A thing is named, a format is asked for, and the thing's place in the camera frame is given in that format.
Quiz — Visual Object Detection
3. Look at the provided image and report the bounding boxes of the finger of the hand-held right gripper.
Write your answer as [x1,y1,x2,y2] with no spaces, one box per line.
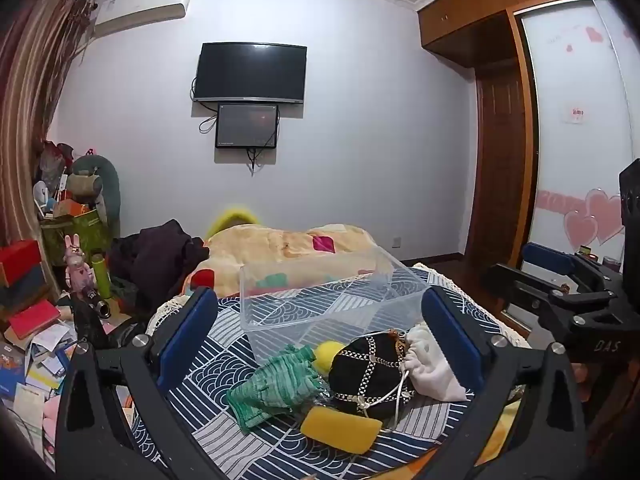
[521,241,626,302]
[482,262,640,366]

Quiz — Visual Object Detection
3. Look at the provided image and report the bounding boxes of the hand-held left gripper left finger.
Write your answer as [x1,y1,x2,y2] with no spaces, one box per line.
[54,286,221,480]

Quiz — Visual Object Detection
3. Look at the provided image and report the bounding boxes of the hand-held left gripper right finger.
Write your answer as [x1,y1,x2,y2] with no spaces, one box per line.
[395,286,589,480]

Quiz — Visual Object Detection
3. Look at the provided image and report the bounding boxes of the white drawstring pouch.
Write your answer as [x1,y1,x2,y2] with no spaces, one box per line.
[402,322,469,402]

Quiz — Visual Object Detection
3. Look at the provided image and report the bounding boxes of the black pouch with chain pattern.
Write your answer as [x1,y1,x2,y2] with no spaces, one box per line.
[327,330,417,419]

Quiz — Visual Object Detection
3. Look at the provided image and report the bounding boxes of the clear plastic storage box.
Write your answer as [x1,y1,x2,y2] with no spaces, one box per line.
[239,250,434,367]

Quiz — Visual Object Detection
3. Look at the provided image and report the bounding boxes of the green knitted cloth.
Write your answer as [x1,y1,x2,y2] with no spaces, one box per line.
[226,344,326,435]

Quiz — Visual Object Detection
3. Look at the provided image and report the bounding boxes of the yellow soft ball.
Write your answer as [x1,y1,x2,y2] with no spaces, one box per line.
[314,340,347,374]

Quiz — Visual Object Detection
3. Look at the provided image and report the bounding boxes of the yellow sponge block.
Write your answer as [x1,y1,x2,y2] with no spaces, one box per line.
[300,405,383,454]

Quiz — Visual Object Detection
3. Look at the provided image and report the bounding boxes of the dark clothing pile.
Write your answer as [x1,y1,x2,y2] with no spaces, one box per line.
[107,219,209,307]

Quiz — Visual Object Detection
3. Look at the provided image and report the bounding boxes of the wardrobe door with pink hearts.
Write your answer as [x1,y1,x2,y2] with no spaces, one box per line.
[517,0,640,272]

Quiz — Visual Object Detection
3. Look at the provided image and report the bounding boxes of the black cylindrical flask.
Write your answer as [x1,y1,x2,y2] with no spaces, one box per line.
[82,287,114,319]

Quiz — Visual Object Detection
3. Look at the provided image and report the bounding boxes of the green bottle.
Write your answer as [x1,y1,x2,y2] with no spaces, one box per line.
[90,253,115,307]

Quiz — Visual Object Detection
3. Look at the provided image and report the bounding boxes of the brown wooden door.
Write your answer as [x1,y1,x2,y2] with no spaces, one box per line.
[467,60,539,282]

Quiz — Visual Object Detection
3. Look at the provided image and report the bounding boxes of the cream patchwork quilt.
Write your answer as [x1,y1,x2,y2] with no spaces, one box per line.
[182,223,397,302]

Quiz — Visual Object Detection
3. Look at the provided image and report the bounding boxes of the yellow-green plush toy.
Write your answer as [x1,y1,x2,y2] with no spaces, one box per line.
[206,205,262,239]

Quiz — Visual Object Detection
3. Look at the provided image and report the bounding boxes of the pink bunny doll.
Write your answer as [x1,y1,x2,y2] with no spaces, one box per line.
[62,234,97,292]

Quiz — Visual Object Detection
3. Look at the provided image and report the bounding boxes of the green shopping bag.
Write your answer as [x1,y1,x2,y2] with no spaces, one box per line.
[42,210,112,262]

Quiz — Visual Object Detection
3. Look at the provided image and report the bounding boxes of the red book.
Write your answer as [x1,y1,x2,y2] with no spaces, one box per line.
[9,301,62,341]

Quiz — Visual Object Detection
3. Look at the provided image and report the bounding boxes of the pile of papers and books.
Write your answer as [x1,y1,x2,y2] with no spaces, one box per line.
[0,320,77,463]

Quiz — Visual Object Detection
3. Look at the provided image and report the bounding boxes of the grey-green long plush toy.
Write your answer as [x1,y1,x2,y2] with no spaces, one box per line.
[67,154,121,237]

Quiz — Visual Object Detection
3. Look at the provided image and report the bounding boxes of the red box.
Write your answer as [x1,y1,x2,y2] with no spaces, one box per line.
[0,240,44,286]

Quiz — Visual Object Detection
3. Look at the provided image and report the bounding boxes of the wooden overhead cabinet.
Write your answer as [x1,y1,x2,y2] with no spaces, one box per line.
[417,0,602,69]

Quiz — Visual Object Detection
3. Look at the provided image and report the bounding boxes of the striped brown curtain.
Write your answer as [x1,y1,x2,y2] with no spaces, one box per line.
[0,0,97,261]

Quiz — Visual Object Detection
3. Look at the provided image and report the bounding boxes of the white air conditioner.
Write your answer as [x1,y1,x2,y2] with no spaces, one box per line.
[92,0,194,39]

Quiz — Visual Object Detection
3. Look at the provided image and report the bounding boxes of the small black wall monitor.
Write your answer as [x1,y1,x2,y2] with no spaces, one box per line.
[215,103,279,150]

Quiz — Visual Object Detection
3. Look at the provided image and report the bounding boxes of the wall-mounted black television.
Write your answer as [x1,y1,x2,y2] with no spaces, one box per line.
[193,42,308,106]

